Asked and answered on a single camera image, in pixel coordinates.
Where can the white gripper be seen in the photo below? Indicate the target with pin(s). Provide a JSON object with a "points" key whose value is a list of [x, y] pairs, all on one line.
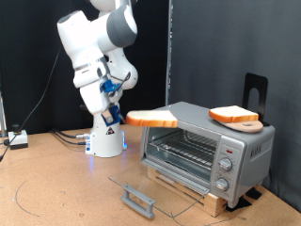
{"points": [[95, 99]]}

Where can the metal spatula with blue block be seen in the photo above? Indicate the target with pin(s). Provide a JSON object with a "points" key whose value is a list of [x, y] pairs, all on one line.
{"points": [[116, 114]]}

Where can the white bread slice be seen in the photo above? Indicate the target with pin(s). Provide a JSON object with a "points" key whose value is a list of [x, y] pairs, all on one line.
{"points": [[150, 118], [232, 114]]}

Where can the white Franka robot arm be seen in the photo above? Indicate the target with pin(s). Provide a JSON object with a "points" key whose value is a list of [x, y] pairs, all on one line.
{"points": [[91, 40]]}

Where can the silver oven knob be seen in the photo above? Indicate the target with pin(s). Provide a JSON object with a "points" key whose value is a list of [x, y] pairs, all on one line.
{"points": [[221, 184], [225, 164]]}

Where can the silver toaster oven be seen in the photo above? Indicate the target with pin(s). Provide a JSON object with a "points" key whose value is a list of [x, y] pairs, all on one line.
{"points": [[250, 150]]}

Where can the tall aluminium pole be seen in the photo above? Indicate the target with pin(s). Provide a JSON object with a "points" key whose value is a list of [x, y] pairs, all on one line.
{"points": [[169, 47]]}

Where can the grey emergency stop box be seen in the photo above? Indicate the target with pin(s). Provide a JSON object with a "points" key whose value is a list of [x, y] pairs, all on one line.
{"points": [[18, 139]]}

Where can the black backdrop curtain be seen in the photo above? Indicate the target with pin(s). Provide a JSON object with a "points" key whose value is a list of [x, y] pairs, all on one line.
{"points": [[28, 47]]}

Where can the short metal pole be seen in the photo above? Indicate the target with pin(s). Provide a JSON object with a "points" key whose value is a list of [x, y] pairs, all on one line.
{"points": [[2, 116]]}

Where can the round wooden board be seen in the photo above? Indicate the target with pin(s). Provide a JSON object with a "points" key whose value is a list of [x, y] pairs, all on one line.
{"points": [[247, 127]]}

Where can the slatted wooden crate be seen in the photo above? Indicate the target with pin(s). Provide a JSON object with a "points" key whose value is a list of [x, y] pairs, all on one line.
{"points": [[216, 205]]}

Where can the grey backdrop curtain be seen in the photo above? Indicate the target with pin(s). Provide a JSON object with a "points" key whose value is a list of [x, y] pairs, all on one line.
{"points": [[235, 40]]}

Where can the black metal bookend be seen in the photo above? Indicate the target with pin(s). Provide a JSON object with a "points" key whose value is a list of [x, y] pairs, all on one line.
{"points": [[255, 81]]}

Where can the black foam pad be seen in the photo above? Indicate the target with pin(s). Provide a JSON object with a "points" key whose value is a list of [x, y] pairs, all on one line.
{"points": [[238, 204], [254, 193]]}

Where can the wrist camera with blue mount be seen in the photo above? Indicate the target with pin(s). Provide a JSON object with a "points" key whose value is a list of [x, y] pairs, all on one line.
{"points": [[109, 86]]}

